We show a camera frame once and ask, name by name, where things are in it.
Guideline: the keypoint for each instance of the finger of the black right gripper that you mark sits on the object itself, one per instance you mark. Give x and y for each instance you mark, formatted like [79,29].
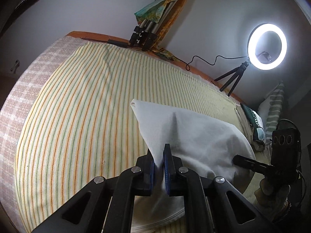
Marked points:
[252,165]

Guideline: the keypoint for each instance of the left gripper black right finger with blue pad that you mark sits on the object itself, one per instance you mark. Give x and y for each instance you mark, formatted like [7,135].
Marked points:
[173,172]

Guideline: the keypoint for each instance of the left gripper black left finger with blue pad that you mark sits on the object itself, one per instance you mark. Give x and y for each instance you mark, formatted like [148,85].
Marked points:
[145,181]

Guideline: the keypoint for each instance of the white cloth garment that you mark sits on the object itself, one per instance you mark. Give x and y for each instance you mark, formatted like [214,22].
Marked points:
[204,144]

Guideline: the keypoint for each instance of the green white folded clothes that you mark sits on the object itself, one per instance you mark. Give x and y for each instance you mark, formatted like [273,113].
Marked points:
[258,138]

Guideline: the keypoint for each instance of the green striped pillow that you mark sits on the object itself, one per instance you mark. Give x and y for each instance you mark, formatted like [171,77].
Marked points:
[270,109]

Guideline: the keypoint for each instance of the striped yellow bed cover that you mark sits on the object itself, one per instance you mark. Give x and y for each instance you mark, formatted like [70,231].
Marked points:
[81,124]

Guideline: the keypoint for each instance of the black small tripod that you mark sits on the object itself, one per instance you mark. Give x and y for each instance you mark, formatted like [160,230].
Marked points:
[236,75]

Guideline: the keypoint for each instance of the silver black tripod legs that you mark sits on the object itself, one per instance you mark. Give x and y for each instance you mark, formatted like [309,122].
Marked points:
[149,35]

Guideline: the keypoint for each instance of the pink checked blanket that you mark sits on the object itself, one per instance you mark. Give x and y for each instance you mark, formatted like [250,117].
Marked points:
[15,110]

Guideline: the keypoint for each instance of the colourful hanging cloth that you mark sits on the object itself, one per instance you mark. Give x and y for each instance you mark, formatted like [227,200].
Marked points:
[153,11]

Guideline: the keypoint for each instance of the white ring light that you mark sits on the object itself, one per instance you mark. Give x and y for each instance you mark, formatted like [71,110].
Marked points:
[267,46]

